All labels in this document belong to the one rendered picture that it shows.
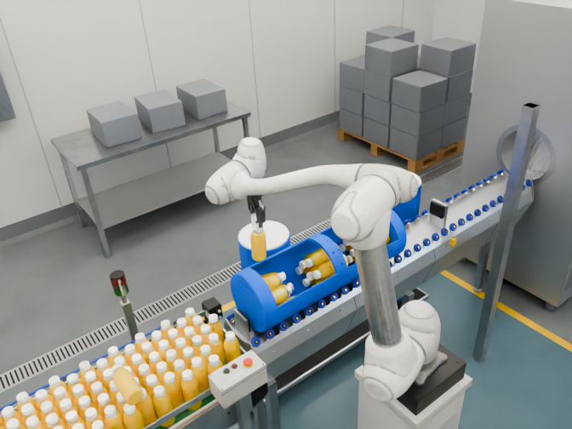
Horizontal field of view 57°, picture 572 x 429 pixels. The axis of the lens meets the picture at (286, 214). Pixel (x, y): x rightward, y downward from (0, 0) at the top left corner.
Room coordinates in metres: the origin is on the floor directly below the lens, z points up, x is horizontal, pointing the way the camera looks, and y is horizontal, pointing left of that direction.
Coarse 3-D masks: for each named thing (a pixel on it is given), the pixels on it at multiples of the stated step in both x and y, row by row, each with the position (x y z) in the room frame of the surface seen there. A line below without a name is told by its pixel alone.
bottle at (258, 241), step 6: (252, 234) 1.82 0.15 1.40; (258, 234) 1.81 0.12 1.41; (264, 234) 1.82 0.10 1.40; (252, 240) 1.81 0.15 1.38; (258, 240) 1.80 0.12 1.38; (264, 240) 1.82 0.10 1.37; (252, 246) 1.82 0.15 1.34; (258, 246) 1.81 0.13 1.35; (264, 246) 1.82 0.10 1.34; (252, 252) 1.83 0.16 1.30; (258, 252) 1.81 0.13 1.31; (264, 252) 1.83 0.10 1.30; (258, 258) 1.82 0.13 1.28; (264, 258) 1.83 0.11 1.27
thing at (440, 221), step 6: (432, 204) 2.51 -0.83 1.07; (438, 204) 2.48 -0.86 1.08; (444, 204) 2.47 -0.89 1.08; (432, 210) 2.50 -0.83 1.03; (438, 210) 2.47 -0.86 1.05; (444, 210) 2.46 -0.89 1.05; (432, 216) 2.52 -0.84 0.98; (438, 216) 2.47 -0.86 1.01; (444, 216) 2.45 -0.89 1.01; (432, 222) 2.51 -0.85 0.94; (438, 222) 2.48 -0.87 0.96; (444, 222) 2.46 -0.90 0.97
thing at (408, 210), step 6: (420, 186) 2.80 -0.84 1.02; (414, 198) 2.74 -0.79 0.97; (402, 204) 2.72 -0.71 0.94; (408, 204) 2.73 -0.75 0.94; (414, 204) 2.75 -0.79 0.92; (396, 210) 2.73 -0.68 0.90; (402, 210) 2.72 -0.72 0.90; (408, 210) 2.73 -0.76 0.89; (414, 210) 2.75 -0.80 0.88; (402, 216) 2.72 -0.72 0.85; (408, 216) 2.73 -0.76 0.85
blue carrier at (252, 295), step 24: (312, 240) 2.00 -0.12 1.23; (336, 240) 2.22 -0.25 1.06; (264, 264) 1.95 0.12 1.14; (288, 264) 2.04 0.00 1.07; (336, 264) 1.89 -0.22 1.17; (240, 288) 1.78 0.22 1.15; (264, 288) 1.70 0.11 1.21; (312, 288) 1.78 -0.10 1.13; (336, 288) 1.87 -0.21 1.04; (264, 312) 1.64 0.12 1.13; (288, 312) 1.70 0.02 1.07
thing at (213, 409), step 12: (264, 384) 1.50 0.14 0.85; (252, 396) 1.46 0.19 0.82; (264, 396) 1.50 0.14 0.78; (204, 408) 1.36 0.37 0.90; (216, 408) 1.37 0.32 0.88; (228, 408) 1.40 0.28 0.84; (252, 408) 1.46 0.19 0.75; (180, 420) 1.31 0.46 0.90; (192, 420) 1.31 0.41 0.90; (204, 420) 1.33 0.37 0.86; (216, 420) 1.36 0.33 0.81; (228, 420) 1.39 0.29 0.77
